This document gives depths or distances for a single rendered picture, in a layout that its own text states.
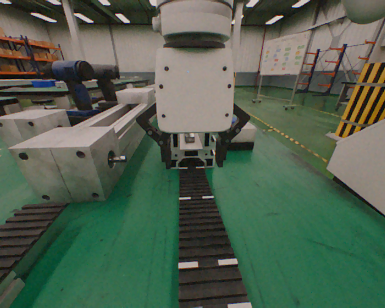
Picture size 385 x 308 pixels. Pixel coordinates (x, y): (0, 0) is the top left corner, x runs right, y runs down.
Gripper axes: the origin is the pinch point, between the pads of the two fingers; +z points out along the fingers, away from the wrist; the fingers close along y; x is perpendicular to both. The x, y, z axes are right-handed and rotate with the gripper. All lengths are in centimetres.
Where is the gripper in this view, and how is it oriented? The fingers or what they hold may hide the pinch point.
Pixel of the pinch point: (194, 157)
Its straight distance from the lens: 26.3
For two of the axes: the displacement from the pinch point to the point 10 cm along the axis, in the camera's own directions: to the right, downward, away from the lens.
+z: 0.0, 8.9, 4.5
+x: -0.7, -4.5, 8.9
